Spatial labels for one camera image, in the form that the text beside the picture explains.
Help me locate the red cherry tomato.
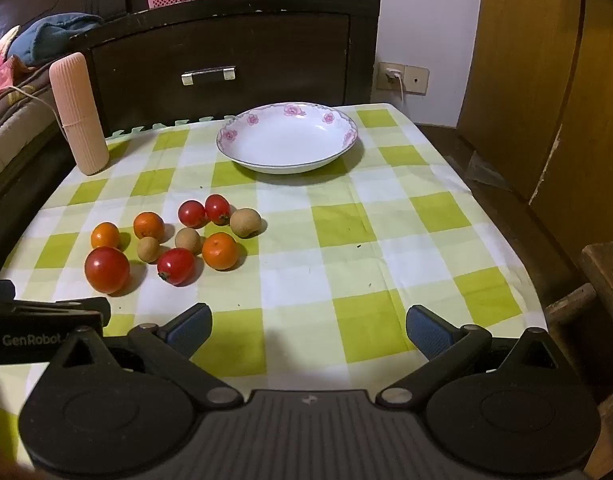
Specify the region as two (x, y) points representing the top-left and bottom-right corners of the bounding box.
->
(177, 200), (207, 229)
(204, 194), (232, 226)
(157, 248), (196, 286)

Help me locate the large red tomato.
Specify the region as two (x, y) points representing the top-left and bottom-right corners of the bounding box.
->
(84, 247), (130, 295)

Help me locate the brown longan fruit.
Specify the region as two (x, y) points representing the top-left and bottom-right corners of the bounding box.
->
(136, 236), (160, 263)
(229, 208), (262, 238)
(174, 228), (202, 255)

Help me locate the small orange tangerine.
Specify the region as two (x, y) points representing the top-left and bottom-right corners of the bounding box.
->
(90, 222), (121, 248)
(133, 211), (165, 242)
(202, 232), (240, 271)

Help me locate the wooden stool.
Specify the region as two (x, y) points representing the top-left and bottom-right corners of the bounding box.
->
(545, 242), (613, 479)

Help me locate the green checkered tablecloth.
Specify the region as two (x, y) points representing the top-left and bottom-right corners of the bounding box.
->
(0, 103), (547, 470)

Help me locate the grey mattress edge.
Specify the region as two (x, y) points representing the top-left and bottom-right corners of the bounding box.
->
(0, 64), (56, 174)

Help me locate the green foam mat edge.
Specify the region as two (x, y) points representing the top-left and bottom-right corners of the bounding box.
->
(108, 114), (235, 139)

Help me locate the pink ribbed cylinder case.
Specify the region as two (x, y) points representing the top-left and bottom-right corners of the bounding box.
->
(49, 52), (110, 176)

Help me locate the white floral porcelain bowl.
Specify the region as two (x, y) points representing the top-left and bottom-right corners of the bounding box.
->
(216, 102), (358, 176)

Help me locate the brown wooden wardrobe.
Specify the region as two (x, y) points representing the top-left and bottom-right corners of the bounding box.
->
(458, 0), (613, 257)

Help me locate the pink floral blanket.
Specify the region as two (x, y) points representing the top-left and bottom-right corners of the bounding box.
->
(0, 25), (33, 94)

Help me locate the blue cloth bundle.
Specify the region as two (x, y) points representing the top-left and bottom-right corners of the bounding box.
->
(7, 12), (105, 66)

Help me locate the dark wooden cabinet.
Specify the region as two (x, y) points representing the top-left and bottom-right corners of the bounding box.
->
(72, 0), (381, 134)

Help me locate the wall power socket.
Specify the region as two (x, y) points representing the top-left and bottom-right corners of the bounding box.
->
(376, 62), (430, 96)

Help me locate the silver drawer handle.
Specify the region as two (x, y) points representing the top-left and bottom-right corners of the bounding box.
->
(180, 65), (236, 87)

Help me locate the white charger plug cable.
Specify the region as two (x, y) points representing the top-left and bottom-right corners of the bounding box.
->
(385, 70), (407, 106)

